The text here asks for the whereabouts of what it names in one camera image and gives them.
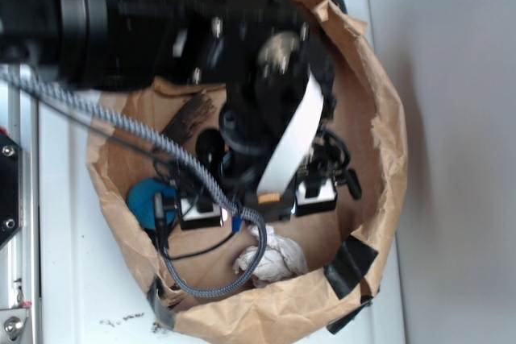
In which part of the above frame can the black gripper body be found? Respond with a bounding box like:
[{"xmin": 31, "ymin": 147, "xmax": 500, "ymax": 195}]
[{"xmin": 168, "ymin": 0, "xmax": 361, "ymax": 222}]

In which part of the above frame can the blue ball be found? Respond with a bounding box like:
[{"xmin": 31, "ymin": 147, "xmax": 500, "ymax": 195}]
[{"xmin": 126, "ymin": 177, "xmax": 177, "ymax": 230}]

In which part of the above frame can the brown paper bag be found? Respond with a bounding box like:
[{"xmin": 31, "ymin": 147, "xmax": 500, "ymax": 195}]
[{"xmin": 86, "ymin": 0, "xmax": 408, "ymax": 343}]

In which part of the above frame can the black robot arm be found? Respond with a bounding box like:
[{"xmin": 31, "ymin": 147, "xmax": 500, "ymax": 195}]
[{"xmin": 1, "ymin": 0, "xmax": 362, "ymax": 222}]

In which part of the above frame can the black metal bracket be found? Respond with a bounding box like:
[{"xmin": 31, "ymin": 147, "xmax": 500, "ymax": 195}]
[{"xmin": 0, "ymin": 126, "xmax": 23, "ymax": 248}]

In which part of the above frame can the white paper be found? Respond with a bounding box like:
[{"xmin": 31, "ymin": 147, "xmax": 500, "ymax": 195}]
[{"xmin": 251, "ymin": 225, "xmax": 308, "ymax": 288}]

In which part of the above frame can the grey braided cable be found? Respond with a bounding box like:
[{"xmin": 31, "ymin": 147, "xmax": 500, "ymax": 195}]
[{"xmin": 0, "ymin": 68, "xmax": 268, "ymax": 299}]

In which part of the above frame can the brown bark piece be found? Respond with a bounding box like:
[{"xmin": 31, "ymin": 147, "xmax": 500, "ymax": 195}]
[{"xmin": 161, "ymin": 91, "xmax": 217, "ymax": 154}]

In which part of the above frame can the white plastic tray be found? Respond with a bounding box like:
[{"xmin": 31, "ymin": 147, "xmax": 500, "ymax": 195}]
[{"xmin": 38, "ymin": 0, "xmax": 406, "ymax": 343}]

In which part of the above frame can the aluminium rail frame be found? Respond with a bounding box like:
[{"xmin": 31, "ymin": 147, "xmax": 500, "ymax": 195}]
[{"xmin": 1, "ymin": 81, "xmax": 41, "ymax": 343}]

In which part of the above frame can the tactile gripper finger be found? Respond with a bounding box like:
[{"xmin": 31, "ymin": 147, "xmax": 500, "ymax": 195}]
[
  {"xmin": 179, "ymin": 197, "xmax": 226, "ymax": 230},
  {"xmin": 296, "ymin": 178, "xmax": 337, "ymax": 217}
]

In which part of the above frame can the white flat ribbon cable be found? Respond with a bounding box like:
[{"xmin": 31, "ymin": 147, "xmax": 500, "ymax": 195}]
[{"xmin": 256, "ymin": 73, "xmax": 326, "ymax": 196}]

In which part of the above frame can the thin black cable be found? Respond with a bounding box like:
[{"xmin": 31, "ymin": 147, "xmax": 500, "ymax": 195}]
[{"xmin": 23, "ymin": 93, "xmax": 243, "ymax": 261}]

